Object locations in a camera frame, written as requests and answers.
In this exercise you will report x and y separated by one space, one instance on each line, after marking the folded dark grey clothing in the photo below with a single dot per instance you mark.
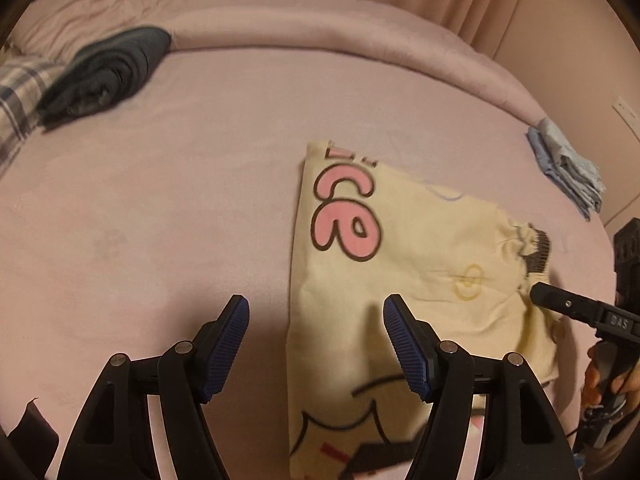
105 75

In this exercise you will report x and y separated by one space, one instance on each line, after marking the yellow cartoon print pants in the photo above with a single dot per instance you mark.
425 260

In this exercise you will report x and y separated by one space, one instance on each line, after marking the pink bed sheet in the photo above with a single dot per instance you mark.
150 210

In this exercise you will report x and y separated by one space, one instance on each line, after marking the pink rolled duvet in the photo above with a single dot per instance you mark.
300 20

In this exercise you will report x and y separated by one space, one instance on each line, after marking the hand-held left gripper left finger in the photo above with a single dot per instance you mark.
230 340

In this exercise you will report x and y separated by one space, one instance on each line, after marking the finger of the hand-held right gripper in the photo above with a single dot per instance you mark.
565 304

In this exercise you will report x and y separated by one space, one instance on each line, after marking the plaid cloth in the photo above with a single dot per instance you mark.
22 100

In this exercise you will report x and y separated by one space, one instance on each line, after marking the person's right hand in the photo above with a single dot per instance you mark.
592 377

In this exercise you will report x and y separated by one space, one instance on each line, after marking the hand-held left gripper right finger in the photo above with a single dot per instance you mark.
406 347

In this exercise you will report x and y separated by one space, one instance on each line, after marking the folded blue pants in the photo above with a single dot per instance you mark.
545 157

